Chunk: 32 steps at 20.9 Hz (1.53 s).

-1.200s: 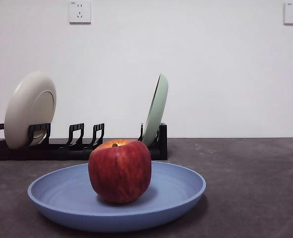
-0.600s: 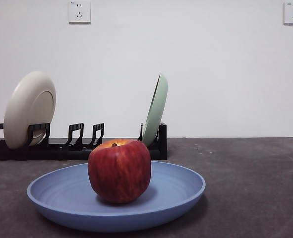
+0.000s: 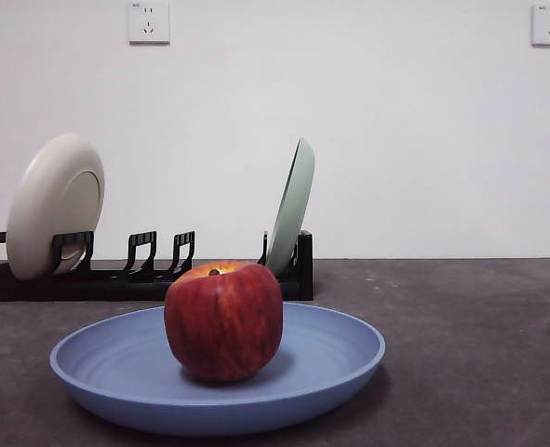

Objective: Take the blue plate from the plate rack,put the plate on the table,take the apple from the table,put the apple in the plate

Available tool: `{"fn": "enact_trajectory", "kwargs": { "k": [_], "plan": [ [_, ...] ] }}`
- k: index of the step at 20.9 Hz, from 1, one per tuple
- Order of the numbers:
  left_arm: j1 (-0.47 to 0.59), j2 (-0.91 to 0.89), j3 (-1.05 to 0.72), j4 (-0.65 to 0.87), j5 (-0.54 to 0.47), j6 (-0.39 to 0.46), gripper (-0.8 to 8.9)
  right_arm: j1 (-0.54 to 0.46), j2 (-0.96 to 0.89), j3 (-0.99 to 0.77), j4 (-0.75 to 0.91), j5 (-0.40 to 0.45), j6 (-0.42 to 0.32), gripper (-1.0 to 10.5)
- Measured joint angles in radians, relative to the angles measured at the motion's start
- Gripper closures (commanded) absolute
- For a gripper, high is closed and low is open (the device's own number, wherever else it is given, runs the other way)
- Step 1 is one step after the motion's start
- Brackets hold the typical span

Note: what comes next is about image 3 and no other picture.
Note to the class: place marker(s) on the red apple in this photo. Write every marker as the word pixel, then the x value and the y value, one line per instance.
pixel 223 326

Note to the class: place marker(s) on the blue plate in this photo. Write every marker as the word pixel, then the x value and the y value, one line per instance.
pixel 107 372

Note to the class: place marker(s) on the green plate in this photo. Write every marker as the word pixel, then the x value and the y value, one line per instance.
pixel 293 214

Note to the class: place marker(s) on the black plate rack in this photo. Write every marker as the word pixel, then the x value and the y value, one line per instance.
pixel 93 288

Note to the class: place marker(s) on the beige plate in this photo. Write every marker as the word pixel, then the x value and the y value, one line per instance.
pixel 46 195

